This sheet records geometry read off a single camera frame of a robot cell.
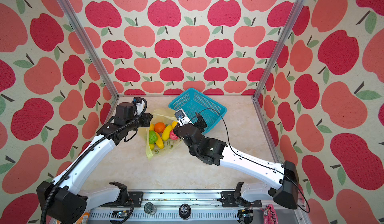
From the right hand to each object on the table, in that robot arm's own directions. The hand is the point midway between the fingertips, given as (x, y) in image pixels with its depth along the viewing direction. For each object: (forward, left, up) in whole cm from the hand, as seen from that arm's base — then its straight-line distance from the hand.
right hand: (193, 117), depth 69 cm
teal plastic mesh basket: (+38, +4, -29) cm, 48 cm away
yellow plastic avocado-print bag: (+1, +13, -2) cm, 13 cm away
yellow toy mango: (-1, +21, -27) cm, 34 cm away
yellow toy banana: (+6, +18, -27) cm, 34 cm away
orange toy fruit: (+9, +23, -25) cm, 35 cm away
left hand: (+4, +21, -6) cm, 22 cm away
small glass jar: (-35, +16, -21) cm, 44 cm away
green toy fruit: (-1, +24, -21) cm, 32 cm away
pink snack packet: (-31, -39, -31) cm, 59 cm away
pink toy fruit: (+4, +13, -26) cm, 30 cm away
